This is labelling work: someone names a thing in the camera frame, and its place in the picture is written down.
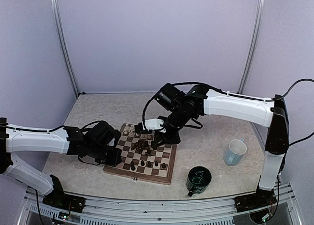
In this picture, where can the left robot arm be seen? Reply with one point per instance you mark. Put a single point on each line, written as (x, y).
(14, 139)

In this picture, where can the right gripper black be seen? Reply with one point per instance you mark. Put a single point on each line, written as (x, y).
(159, 137)

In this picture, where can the white rook corner piece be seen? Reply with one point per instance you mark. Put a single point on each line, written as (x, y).
(126, 129)

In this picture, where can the light blue mug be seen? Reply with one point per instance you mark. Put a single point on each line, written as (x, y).
(235, 152)

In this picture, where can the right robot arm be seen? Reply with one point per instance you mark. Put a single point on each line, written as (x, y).
(267, 112)

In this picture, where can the aluminium post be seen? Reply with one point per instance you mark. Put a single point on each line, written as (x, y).
(64, 49)
(252, 47)

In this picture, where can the wooden chessboard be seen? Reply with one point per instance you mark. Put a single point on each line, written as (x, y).
(163, 154)

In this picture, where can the dark pawn standing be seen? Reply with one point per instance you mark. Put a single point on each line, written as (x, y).
(132, 164)

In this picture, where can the dark pieces pile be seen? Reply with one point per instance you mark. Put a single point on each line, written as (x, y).
(140, 146)

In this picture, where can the dark green mug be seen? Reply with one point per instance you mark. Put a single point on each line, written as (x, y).
(198, 180)

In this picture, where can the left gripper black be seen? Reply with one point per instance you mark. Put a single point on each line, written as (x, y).
(115, 159)

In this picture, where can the right aluminium post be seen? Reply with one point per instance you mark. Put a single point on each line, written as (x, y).
(252, 47)

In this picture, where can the aluminium front rail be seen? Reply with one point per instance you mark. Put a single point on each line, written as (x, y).
(107, 211)

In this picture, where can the left aluminium post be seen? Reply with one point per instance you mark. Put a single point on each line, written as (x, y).
(64, 49)

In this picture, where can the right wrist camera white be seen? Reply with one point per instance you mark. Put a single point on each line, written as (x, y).
(150, 125)

